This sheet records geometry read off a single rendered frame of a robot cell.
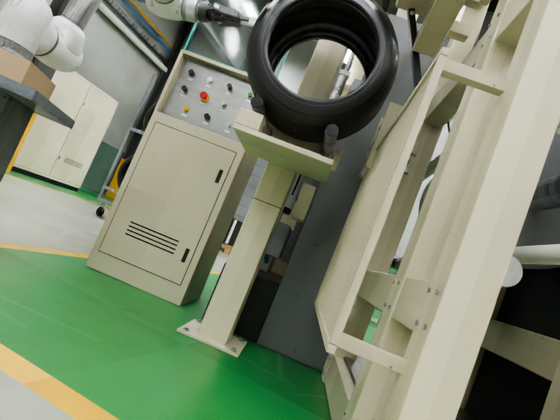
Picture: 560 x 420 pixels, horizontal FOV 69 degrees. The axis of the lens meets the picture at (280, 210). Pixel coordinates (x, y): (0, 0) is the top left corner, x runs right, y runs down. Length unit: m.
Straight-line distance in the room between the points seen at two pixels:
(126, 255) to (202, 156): 0.65
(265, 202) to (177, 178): 0.64
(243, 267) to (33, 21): 1.27
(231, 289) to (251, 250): 0.18
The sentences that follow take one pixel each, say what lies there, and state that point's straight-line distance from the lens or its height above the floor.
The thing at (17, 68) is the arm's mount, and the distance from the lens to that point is 1.85.
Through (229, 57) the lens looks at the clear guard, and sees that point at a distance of 2.42.
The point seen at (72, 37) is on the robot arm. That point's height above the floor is 0.97.
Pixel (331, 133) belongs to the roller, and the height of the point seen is 0.89.
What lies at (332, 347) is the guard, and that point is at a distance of 0.88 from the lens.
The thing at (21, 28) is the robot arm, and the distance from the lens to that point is 1.98.
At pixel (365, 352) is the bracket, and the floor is 0.33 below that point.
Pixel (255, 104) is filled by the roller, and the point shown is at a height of 0.89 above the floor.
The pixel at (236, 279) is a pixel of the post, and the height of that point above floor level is 0.27.
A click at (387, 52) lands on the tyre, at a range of 1.57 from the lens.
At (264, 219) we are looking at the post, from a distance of 1.75.
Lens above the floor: 0.46
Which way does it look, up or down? 5 degrees up
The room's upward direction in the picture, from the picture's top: 22 degrees clockwise
